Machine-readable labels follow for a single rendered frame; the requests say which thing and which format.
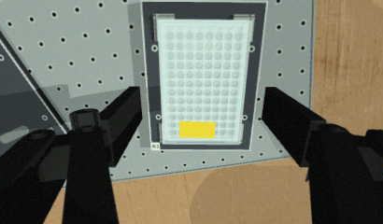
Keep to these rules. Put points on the grey perforated base plate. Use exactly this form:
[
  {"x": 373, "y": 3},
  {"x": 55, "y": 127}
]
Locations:
[{"x": 85, "y": 53}]

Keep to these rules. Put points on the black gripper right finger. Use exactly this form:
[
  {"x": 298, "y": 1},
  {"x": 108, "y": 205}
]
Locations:
[{"x": 342, "y": 189}]

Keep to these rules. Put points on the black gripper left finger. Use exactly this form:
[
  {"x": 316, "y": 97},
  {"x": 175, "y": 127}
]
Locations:
[{"x": 33, "y": 171}]

